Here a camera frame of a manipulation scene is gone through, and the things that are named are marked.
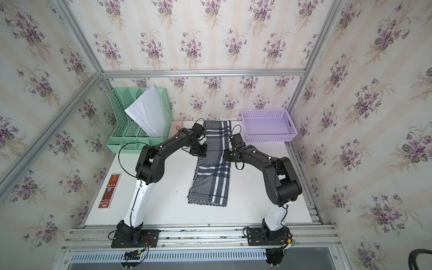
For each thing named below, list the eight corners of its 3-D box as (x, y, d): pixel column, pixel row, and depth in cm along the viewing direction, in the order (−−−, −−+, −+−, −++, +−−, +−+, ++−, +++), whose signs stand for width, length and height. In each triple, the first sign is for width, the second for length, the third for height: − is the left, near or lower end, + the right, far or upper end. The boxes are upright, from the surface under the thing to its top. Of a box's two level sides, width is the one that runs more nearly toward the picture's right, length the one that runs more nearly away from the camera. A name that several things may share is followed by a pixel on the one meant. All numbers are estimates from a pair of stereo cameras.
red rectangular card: (100, 208, 84) (98, 207, 82) (113, 175, 96) (111, 173, 94) (110, 208, 84) (107, 206, 82) (121, 174, 96) (119, 172, 94)
